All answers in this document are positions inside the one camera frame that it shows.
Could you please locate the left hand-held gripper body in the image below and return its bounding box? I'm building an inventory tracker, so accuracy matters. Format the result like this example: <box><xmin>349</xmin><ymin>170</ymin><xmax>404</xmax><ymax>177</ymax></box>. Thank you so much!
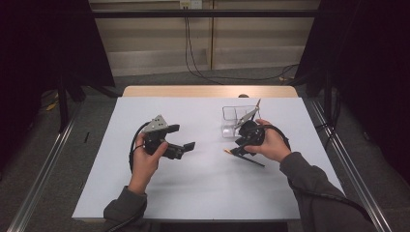
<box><xmin>141</xmin><ymin>114</ymin><xmax>186</xmax><ymax>160</ymax></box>

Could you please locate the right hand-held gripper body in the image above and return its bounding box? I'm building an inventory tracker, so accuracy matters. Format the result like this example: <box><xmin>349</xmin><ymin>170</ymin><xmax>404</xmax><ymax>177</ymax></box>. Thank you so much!
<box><xmin>234</xmin><ymin>98</ymin><xmax>266</xmax><ymax>147</ymax></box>

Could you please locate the black pencil with orange end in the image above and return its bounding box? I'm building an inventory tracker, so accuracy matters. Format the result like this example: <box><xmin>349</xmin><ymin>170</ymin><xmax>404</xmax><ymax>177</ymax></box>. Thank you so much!
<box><xmin>223</xmin><ymin>148</ymin><xmax>266</xmax><ymax>168</ymax></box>

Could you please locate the clear plastic organizer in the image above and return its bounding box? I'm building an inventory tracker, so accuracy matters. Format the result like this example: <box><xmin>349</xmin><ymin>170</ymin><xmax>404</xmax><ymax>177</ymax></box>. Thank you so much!
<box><xmin>220</xmin><ymin>104</ymin><xmax>262</xmax><ymax>139</ymax></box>

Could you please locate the person's right hand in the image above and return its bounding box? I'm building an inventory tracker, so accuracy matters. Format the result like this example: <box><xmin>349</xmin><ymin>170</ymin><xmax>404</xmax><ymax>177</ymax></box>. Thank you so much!
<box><xmin>243</xmin><ymin>118</ymin><xmax>293</xmax><ymax>164</ymax></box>

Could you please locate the person's left hand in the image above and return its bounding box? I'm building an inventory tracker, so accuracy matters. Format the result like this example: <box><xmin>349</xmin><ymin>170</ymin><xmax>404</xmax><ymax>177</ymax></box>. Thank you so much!
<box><xmin>128</xmin><ymin>131</ymin><xmax>169</xmax><ymax>195</ymax></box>

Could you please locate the white table board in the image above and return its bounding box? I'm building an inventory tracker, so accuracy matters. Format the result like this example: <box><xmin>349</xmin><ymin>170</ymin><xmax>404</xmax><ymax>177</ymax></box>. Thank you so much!
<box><xmin>72</xmin><ymin>96</ymin><xmax>356</xmax><ymax>223</ymax></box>

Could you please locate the black metal stand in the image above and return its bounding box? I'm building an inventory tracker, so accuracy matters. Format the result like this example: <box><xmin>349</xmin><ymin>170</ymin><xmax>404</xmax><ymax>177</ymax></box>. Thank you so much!
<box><xmin>323</xmin><ymin>70</ymin><xmax>334</xmax><ymax>121</ymax></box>
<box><xmin>56</xmin><ymin>74</ymin><xmax>71</xmax><ymax>133</ymax></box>

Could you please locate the yellow floor tape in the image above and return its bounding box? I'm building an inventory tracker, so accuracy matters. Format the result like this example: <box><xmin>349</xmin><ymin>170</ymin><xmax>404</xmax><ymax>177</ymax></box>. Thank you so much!
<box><xmin>44</xmin><ymin>93</ymin><xmax>61</xmax><ymax>112</ymax></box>

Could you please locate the black curtain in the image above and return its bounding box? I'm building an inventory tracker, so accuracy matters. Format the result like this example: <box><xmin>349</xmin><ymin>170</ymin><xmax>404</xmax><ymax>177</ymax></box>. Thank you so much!
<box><xmin>0</xmin><ymin>0</ymin><xmax>116</xmax><ymax>170</ymax></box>
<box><xmin>294</xmin><ymin>0</ymin><xmax>410</xmax><ymax>186</ymax></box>

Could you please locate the right hand-held gripper cable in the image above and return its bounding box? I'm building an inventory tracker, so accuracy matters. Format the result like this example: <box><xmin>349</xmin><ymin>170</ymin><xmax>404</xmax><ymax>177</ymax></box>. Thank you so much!
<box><xmin>253</xmin><ymin>123</ymin><xmax>372</xmax><ymax>224</ymax></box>

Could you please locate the hand-held gripper cable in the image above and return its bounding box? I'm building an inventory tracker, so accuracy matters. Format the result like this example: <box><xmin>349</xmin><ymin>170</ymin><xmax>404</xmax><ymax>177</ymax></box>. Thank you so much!
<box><xmin>105</xmin><ymin>121</ymin><xmax>152</xmax><ymax>232</ymax></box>
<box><xmin>253</xmin><ymin>123</ymin><xmax>372</xmax><ymax>224</ymax></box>

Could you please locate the left hand-held gripper cable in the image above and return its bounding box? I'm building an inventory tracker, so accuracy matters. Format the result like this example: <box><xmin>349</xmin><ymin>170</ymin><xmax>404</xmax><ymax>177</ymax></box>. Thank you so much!
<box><xmin>105</xmin><ymin>121</ymin><xmax>152</xmax><ymax>232</ymax></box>

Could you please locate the black wall cable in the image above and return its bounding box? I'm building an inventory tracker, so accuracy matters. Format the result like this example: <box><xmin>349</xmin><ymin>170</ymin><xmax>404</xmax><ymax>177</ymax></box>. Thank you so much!
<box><xmin>187</xmin><ymin>16</ymin><xmax>301</xmax><ymax>82</ymax></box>
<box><xmin>184</xmin><ymin>16</ymin><xmax>226</xmax><ymax>86</ymax></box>

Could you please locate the black floor cable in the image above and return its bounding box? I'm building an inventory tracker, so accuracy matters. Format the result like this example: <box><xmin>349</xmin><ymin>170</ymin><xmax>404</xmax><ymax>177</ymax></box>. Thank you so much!
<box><xmin>314</xmin><ymin>120</ymin><xmax>340</xmax><ymax>140</ymax></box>

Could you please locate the aluminium floor rail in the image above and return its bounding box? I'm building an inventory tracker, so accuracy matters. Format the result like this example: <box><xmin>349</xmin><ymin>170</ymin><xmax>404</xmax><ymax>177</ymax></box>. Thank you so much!
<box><xmin>6</xmin><ymin>101</ymin><xmax>85</xmax><ymax>232</ymax></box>
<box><xmin>308</xmin><ymin>98</ymin><xmax>394</xmax><ymax>232</ymax></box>

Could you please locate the black horizontal frame bar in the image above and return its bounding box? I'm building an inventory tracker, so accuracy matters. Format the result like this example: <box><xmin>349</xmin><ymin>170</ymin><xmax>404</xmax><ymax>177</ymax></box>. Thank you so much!
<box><xmin>91</xmin><ymin>9</ymin><xmax>321</xmax><ymax>19</ymax></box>

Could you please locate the white wall outlet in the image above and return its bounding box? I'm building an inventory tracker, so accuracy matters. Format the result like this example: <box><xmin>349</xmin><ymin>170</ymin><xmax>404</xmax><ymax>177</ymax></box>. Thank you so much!
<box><xmin>179</xmin><ymin>0</ymin><xmax>204</xmax><ymax>10</ymax></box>

